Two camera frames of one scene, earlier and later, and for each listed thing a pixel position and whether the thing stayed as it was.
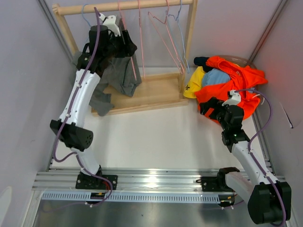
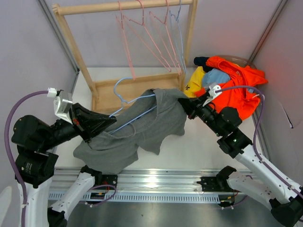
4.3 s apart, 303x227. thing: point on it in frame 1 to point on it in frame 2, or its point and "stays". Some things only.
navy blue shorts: (201, 61) stays
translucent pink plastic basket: (238, 60) stays
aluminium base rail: (162, 179) stays
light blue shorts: (215, 76) stays
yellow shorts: (194, 83) stays
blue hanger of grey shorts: (83, 15) to (123, 101)
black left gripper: (128, 49) to (89, 123)
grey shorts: (121, 74) to (147, 122)
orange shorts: (242, 78) stays
